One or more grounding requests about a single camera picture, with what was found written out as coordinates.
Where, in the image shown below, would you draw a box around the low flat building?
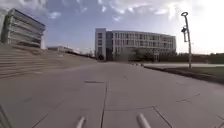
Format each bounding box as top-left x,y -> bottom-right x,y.
47,45 -> 75,53

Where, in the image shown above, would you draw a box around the grass strip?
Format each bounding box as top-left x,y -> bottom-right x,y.
164,66 -> 224,79

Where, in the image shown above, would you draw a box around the robot's own part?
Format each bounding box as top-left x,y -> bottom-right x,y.
136,113 -> 152,128
75,116 -> 87,128

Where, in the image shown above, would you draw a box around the grey paved slab ground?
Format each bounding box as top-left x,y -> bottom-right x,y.
0,62 -> 224,128

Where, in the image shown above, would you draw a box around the long pale multi-storey building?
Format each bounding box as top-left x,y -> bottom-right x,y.
94,27 -> 177,62

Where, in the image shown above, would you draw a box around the tall lamp pole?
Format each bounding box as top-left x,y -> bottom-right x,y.
180,11 -> 194,70

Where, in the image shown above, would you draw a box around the slanted grey building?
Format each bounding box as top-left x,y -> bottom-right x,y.
0,8 -> 47,50

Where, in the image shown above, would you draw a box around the wide stone steps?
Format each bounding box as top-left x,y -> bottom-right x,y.
0,44 -> 100,80

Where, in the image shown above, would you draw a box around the row of dark trees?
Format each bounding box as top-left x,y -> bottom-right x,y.
159,52 -> 224,65

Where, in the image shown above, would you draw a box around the trees before building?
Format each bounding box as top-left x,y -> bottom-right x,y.
128,47 -> 160,63

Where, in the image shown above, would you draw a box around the pale road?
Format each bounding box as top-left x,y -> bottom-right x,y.
143,62 -> 224,69

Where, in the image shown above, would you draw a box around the dark stone kerb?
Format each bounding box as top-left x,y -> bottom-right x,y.
141,64 -> 224,85

